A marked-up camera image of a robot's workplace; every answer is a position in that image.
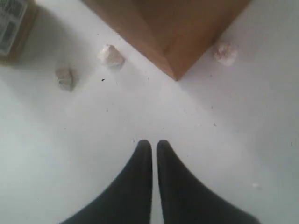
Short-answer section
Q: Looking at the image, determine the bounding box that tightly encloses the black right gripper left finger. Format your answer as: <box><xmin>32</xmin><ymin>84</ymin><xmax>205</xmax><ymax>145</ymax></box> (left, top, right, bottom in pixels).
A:
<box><xmin>64</xmin><ymin>140</ymin><xmax>152</xmax><ymax>224</ymax></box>

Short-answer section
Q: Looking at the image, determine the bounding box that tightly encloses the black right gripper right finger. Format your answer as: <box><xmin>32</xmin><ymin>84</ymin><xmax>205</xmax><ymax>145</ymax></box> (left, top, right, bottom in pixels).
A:
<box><xmin>157</xmin><ymin>140</ymin><xmax>259</xmax><ymax>224</ymax></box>

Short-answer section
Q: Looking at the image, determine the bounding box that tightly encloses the large brown paper shopping bag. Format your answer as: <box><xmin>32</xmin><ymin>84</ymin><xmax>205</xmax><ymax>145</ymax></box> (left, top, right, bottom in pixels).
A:
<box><xmin>85</xmin><ymin>0</ymin><xmax>249</xmax><ymax>80</ymax></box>

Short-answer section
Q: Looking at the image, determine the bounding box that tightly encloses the yellow millet bottle white cap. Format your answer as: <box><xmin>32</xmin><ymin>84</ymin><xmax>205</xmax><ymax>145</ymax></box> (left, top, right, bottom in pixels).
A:
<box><xmin>0</xmin><ymin>0</ymin><xmax>39</xmax><ymax>65</ymax></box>

